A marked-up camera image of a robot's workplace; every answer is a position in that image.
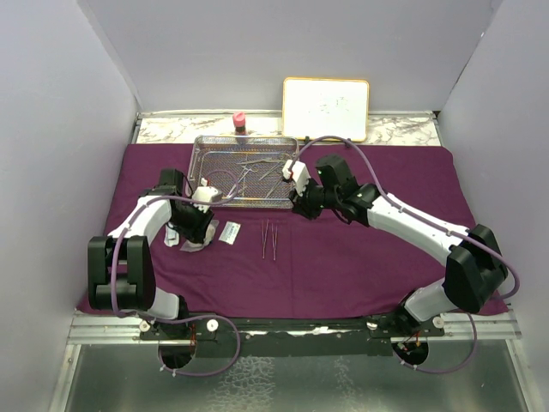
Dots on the pink lid spice bottle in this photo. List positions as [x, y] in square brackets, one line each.
[239, 124]

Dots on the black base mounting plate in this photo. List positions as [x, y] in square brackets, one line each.
[273, 337]

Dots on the white blue label packet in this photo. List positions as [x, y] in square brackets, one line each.
[230, 232]

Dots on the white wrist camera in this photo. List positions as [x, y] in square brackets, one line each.
[204, 196]
[296, 172]

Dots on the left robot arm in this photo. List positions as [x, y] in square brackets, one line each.
[120, 270]

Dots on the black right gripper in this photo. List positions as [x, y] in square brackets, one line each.
[300, 204]

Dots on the yellow framed whiteboard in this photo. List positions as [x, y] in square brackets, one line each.
[314, 107]

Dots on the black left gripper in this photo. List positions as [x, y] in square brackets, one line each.
[196, 232]

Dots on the metal mesh tray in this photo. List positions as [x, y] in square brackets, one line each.
[215, 158]

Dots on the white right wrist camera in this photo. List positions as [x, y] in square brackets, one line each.
[296, 172]

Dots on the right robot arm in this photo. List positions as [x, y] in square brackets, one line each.
[474, 269]

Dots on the aluminium frame rail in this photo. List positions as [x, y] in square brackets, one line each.
[88, 329]

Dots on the white gauze bag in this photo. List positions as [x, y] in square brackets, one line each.
[209, 237]

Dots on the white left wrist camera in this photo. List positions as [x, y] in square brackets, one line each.
[204, 196]

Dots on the steel forceps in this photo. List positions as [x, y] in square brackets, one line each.
[246, 169]

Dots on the steel clamp right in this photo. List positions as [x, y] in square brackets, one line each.
[270, 181]

